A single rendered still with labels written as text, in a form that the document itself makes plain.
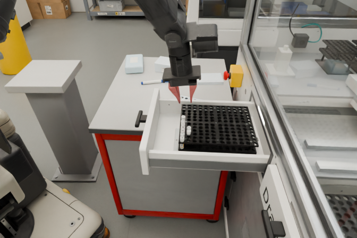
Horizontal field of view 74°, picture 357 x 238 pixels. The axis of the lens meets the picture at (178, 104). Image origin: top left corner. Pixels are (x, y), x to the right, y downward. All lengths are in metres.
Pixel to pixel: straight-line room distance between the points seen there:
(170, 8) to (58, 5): 4.57
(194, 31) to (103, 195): 1.33
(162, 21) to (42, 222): 1.13
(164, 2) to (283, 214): 0.47
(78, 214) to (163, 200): 0.41
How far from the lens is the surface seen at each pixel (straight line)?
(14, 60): 3.25
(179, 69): 0.61
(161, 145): 0.75
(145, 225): 1.55
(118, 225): 1.58
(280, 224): 0.57
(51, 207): 1.41
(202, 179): 1.15
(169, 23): 0.50
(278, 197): 0.58
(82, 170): 1.79
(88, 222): 1.31
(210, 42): 0.58
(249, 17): 1.01
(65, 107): 1.42
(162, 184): 1.20
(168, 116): 0.85
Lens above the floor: 1.39
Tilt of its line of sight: 37 degrees down
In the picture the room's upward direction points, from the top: straight up
